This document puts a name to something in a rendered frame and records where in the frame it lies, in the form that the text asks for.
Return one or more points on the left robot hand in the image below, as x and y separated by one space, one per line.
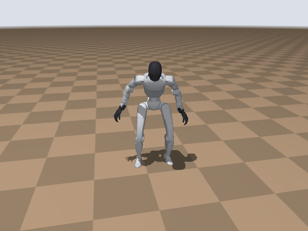
183 115

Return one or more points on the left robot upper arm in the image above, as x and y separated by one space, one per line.
170 81

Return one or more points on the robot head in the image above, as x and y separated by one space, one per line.
155 71

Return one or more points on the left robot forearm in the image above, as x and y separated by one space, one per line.
178 100

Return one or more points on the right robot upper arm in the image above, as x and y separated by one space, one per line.
138 80

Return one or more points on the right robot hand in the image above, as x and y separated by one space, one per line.
118 112

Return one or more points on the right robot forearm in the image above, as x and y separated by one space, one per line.
125 97

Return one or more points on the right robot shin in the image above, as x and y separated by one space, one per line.
138 147

